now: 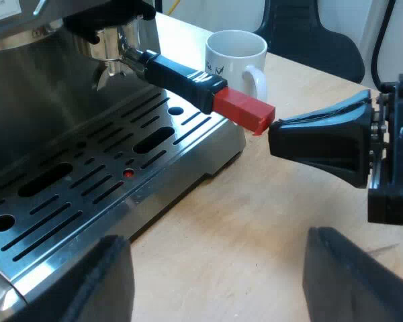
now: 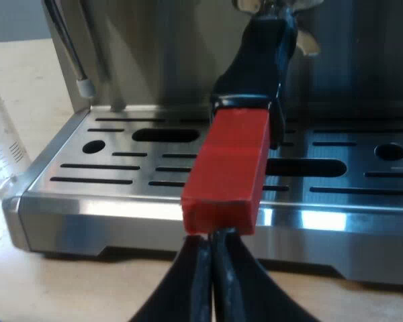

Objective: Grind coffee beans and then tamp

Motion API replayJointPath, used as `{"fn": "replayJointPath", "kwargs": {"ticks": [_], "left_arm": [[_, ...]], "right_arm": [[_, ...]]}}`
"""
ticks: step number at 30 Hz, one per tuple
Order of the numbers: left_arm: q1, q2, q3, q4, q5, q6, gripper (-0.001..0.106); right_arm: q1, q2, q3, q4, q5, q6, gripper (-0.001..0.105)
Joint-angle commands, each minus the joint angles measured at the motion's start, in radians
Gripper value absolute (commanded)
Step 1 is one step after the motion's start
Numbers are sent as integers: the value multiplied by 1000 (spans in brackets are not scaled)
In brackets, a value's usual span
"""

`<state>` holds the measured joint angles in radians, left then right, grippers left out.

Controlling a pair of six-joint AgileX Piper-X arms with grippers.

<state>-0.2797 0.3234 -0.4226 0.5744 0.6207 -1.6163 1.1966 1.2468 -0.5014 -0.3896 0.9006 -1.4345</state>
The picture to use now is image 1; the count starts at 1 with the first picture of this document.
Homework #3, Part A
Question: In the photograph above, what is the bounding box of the black cable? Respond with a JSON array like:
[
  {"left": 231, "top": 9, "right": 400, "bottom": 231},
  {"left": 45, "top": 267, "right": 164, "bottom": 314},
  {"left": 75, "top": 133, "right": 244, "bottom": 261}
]
[{"left": 370, "top": 0, "right": 398, "bottom": 91}]

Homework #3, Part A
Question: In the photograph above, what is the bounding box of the black chair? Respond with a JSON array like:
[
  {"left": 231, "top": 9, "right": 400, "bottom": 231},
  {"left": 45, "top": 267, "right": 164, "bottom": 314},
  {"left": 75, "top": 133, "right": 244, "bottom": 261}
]
[{"left": 253, "top": 0, "right": 366, "bottom": 85}]

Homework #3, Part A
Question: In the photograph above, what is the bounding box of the white mug with print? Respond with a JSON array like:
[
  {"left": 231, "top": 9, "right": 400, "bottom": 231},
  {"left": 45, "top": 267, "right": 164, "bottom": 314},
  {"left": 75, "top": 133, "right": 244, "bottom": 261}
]
[{"left": 204, "top": 30, "right": 269, "bottom": 103}]

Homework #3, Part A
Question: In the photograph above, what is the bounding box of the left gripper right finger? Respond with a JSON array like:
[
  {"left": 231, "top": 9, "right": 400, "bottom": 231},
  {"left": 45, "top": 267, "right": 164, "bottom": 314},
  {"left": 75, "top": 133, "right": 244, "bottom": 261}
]
[{"left": 301, "top": 226, "right": 403, "bottom": 322}]

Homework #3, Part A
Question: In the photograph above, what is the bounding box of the filter holder with red-ended handle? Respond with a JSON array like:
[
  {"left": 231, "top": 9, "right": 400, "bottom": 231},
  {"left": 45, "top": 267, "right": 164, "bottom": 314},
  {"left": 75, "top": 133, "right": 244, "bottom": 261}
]
[{"left": 87, "top": 21, "right": 277, "bottom": 137}]

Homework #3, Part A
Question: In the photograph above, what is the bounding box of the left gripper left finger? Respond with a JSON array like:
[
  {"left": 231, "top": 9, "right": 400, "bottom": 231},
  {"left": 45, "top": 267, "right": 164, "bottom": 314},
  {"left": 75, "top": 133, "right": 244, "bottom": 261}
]
[{"left": 9, "top": 234, "right": 136, "bottom": 322}]

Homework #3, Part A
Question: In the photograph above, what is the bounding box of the steel espresso machine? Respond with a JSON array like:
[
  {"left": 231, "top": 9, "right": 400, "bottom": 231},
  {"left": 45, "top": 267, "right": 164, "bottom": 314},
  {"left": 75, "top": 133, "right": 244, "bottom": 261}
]
[{"left": 0, "top": 0, "right": 248, "bottom": 322}]

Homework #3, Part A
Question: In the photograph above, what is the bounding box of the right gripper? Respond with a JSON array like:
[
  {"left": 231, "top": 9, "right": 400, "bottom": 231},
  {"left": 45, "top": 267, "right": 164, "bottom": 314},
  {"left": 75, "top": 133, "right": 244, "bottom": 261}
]
[{"left": 267, "top": 71, "right": 403, "bottom": 225}]

